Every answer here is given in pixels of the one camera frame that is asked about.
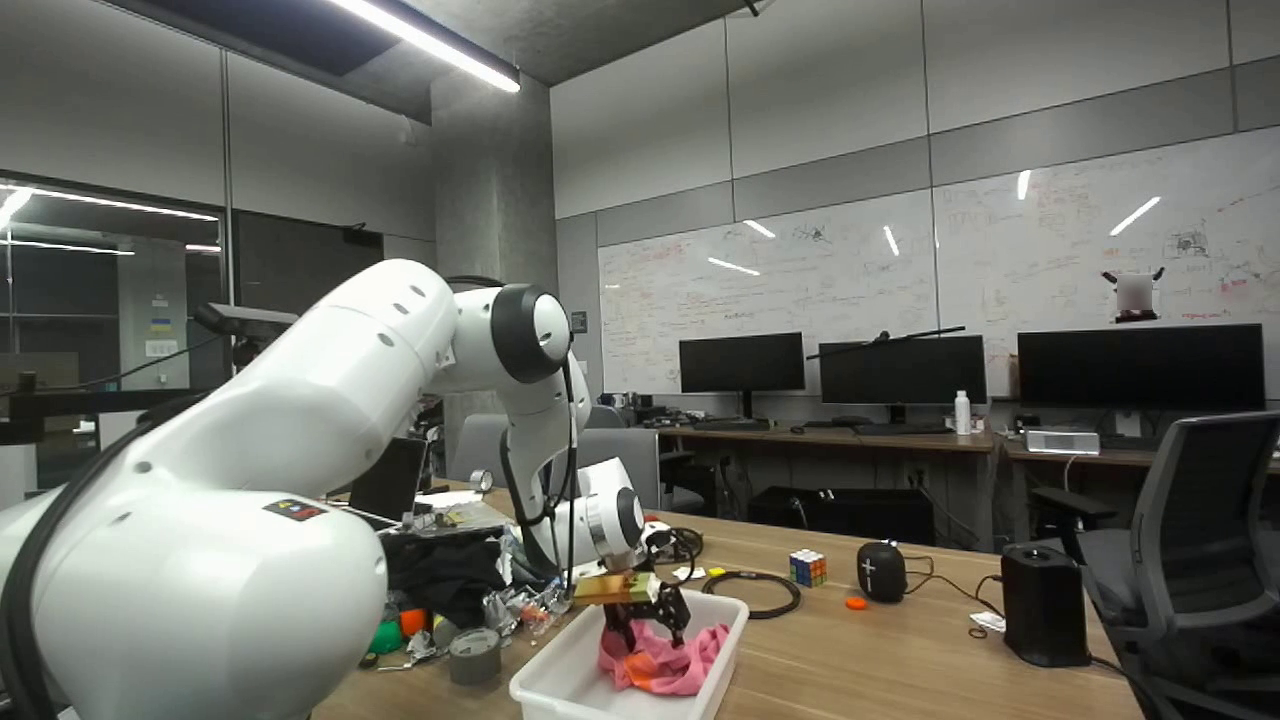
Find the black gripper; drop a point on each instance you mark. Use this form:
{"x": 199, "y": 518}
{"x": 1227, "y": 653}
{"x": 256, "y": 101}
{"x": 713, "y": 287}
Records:
{"x": 617, "y": 588}

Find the pink cloth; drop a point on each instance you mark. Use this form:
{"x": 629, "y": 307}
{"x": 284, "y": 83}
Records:
{"x": 664, "y": 665}

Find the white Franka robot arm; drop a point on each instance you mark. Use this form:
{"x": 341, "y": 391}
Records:
{"x": 203, "y": 603}

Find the white plastic container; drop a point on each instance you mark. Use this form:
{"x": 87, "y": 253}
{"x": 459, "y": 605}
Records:
{"x": 560, "y": 681}

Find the grey padded office chair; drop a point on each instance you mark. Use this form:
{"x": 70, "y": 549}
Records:
{"x": 626, "y": 446}

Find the grey tape roll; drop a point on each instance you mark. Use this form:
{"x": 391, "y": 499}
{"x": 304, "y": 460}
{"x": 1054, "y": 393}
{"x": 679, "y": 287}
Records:
{"x": 475, "y": 656}

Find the black equipment box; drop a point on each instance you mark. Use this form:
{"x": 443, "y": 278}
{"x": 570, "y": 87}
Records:
{"x": 444, "y": 569}

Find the small orange cap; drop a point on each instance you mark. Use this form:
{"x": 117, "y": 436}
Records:
{"x": 852, "y": 603}

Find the small orange ball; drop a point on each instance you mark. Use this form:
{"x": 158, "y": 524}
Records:
{"x": 415, "y": 623}

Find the wooden office desk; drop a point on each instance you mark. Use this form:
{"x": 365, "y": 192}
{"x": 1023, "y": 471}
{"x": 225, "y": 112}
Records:
{"x": 824, "y": 440}
{"x": 1122, "y": 459}

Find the small green round object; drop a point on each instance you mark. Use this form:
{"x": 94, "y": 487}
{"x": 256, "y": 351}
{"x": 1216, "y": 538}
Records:
{"x": 386, "y": 639}

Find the open silver laptop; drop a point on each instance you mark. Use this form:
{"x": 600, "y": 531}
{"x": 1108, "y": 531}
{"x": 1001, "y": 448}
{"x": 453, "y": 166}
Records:
{"x": 395, "y": 481}

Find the white plug adapter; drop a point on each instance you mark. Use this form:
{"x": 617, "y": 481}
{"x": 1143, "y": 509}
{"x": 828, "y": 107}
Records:
{"x": 986, "y": 623}

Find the white plastic bottle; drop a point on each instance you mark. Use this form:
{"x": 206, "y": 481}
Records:
{"x": 961, "y": 419}

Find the black cylindrical box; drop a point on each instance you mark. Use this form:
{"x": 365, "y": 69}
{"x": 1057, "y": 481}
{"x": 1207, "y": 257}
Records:
{"x": 1045, "y": 605}

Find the white flat desk device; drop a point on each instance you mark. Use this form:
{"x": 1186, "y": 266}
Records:
{"x": 1063, "y": 440}

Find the wide black computer monitor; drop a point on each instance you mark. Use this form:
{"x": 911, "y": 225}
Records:
{"x": 1143, "y": 365}

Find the grey mesh office chair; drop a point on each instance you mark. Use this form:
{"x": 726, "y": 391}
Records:
{"x": 1202, "y": 535}

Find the llama sticker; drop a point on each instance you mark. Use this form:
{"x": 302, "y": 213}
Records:
{"x": 1134, "y": 297}

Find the long ceiling light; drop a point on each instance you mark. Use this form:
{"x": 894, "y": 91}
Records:
{"x": 424, "y": 40}

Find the grey camera on stand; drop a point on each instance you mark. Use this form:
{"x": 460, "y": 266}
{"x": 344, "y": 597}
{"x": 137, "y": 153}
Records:
{"x": 255, "y": 318}

